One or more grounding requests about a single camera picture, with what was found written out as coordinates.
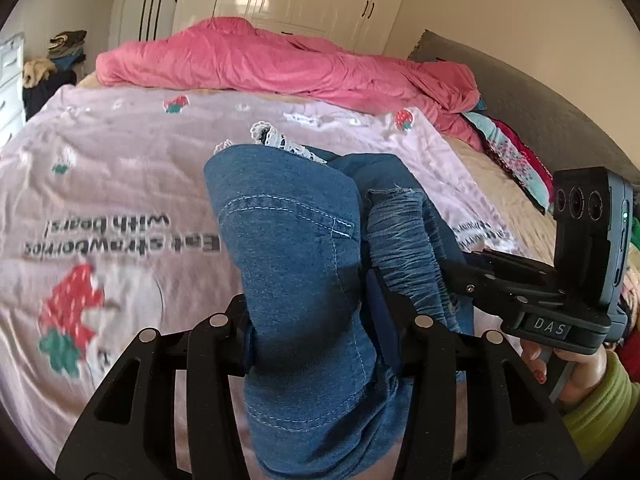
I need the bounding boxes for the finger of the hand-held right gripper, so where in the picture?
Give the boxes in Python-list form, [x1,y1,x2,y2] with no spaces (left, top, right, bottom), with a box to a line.
[449,261,556,318]
[469,249,557,287]

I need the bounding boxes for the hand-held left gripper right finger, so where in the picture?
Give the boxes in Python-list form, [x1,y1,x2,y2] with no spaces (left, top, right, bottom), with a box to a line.
[365,267,586,480]

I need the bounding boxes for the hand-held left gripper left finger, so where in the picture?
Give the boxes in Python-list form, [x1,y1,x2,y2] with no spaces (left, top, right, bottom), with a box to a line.
[55,295,261,480]

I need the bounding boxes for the blue denim pants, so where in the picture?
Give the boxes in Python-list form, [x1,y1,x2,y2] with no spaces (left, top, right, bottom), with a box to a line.
[204,120,476,480]

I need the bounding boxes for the person's green-sleeved right forearm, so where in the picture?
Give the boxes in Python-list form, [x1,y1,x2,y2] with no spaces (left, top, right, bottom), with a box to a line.
[562,350,640,466]

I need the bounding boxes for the person's right hand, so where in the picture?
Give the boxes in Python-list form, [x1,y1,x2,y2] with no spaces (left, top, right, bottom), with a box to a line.
[520,337,608,413]

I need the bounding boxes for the beige bed sheet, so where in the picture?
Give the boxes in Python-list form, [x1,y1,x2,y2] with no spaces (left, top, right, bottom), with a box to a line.
[445,135,556,261]

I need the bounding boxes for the pile of colourful clothes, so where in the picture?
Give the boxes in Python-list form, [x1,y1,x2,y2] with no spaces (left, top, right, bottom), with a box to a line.
[460,105,556,216]

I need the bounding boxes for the grey padded headboard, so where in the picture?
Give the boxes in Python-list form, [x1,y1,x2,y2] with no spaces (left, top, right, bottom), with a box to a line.
[407,30,640,186]

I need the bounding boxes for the pink strawberry printed blanket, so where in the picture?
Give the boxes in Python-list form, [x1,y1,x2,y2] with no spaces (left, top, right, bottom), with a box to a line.
[0,85,531,471]

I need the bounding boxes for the pink duvet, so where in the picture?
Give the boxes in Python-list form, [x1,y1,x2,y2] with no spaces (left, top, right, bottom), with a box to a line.
[95,16,483,153]

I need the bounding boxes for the dark cloth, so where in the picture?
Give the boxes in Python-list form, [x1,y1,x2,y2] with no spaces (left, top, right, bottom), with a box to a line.
[22,71,78,121]

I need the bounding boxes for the beige crumpled cloth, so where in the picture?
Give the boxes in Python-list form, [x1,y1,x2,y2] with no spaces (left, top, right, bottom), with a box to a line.
[22,57,57,86]

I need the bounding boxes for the white chest of drawers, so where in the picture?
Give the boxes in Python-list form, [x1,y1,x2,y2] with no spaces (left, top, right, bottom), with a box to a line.
[0,32,26,148]

